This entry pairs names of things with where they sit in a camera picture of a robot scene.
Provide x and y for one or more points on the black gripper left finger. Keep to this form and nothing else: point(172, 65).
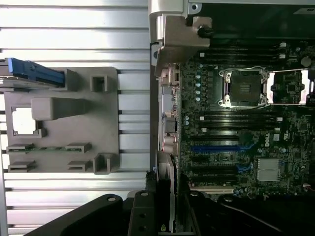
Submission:
point(142, 216)

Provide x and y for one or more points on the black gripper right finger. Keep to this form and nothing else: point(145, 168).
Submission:
point(199, 216)

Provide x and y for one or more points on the white expansion slot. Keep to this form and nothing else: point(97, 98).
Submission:
point(211, 189)

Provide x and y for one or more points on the blue expansion slot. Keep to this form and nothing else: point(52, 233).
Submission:
point(214, 148)

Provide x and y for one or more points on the silver chipset heatsink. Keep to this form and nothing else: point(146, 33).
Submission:
point(268, 169)

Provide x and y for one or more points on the grey parts rack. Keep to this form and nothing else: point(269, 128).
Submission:
point(103, 118)

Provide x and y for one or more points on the green motherboard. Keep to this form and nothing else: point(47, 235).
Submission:
point(290, 147)

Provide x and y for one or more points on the green RAM stick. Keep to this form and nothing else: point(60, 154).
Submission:
point(49, 148)

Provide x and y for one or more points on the CPU socket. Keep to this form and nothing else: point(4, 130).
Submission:
point(243, 88)

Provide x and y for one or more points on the silver CPU chip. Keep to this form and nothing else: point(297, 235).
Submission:
point(23, 121)

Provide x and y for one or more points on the metal socket cover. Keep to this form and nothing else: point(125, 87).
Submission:
point(290, 87)

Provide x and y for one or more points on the hard disk in blue carrier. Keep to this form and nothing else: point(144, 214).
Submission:
point(37, 71)

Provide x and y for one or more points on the open black PC case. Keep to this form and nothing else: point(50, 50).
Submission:
point(167, 6)

